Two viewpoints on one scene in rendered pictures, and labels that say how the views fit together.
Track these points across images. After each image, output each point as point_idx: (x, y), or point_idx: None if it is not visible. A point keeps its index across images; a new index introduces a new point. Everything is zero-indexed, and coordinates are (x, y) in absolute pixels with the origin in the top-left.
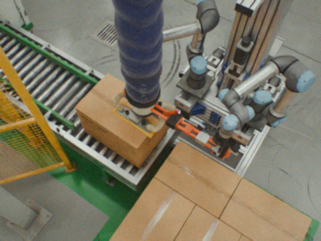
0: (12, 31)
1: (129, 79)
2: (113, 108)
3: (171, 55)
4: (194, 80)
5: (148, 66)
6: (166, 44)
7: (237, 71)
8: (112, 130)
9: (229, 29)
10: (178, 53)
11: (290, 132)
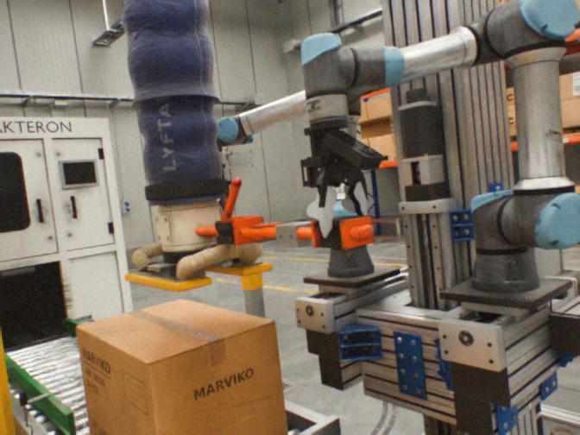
0: None
1: (136, 97)
2: (152, 324)
3: (375, 416)
4: (337, 248)
5: (165, 39)
6: (368, 401)
7: (421, 179)
8: (118, 343)
9: None
10: (392, 413)
11: None
